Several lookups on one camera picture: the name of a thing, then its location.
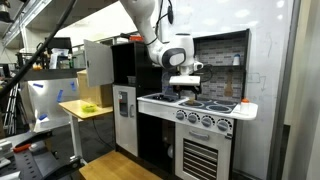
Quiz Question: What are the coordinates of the whiteboard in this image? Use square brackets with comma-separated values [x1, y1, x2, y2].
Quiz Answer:
[160, 0, 295, 180]

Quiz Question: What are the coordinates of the wooden spatula hanging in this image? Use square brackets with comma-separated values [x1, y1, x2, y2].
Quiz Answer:
[224, 70, 233, 97]

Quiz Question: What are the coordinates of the orange pot on top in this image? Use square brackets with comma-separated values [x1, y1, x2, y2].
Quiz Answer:
[120, 33, 144, 42]

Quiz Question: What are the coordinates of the wooden platform board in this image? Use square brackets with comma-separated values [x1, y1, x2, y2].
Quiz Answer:
[79, 151, 161, 180]

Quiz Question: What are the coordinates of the orange handled tool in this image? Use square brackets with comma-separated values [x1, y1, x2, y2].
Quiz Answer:
[13, 143, 31, 153]

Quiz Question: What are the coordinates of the stove knob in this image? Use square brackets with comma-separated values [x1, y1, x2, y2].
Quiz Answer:
[201, 116, 214, 127]
[217, 119, 232, 132]
[188, 113, 200, 124]
[176, 110, 186, 121]

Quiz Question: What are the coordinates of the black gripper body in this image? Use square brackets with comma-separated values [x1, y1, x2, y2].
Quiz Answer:
[173, 85, 201, 94]

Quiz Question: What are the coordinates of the cardboard box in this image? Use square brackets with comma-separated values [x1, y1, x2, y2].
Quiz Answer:
[77, 70, 113, 108]

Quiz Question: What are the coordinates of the black computer monitor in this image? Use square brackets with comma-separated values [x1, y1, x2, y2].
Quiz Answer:
[47, 37, 72, 52]

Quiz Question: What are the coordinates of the silver panel with blue tape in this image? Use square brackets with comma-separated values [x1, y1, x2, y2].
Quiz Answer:
[21, 69, 79, 132]

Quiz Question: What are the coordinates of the toy kitchen play set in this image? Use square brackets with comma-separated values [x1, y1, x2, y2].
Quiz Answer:
[112, 29, 258, 180]

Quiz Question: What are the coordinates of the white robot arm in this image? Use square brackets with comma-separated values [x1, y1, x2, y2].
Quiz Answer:
[120, 0, 203, 96]

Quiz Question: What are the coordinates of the toy oven door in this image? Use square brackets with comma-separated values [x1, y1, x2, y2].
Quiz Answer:
[175, 124, 231, 180]

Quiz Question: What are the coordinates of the wooden side table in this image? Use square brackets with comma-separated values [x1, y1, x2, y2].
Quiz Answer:
[59, 100, 113, 164]

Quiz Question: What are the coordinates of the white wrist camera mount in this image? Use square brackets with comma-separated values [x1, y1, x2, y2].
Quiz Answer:
[169, 76, 201, 86]

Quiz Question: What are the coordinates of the black whiteboard eraser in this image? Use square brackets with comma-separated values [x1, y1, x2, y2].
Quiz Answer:
[167, 6, 174, 24]

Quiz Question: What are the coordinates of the green plastic bowl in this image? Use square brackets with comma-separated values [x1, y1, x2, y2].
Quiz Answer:
[81, 104, 97, 113]

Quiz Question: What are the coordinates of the open grey cabinet door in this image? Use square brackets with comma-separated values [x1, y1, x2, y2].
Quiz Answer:
[84, 40, 114, 87]

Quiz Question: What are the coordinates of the orange capped clear bottle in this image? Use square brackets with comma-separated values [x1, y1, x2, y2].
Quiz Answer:
[240, 98, 250, 114]

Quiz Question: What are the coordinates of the black perforated cart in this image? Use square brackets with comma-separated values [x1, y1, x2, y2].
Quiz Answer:
[0, 131, 84, 180]

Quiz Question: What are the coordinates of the white toy fridge door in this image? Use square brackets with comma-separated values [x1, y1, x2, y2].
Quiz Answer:
[113, 85, 138, 156]

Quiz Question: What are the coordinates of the black toy sink basin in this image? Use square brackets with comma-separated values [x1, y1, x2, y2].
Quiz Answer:
[152, 94, 175, 102]

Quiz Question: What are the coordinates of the blue capped white bottle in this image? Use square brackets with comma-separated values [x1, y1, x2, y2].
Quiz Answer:
[233, 54, 240, 66]

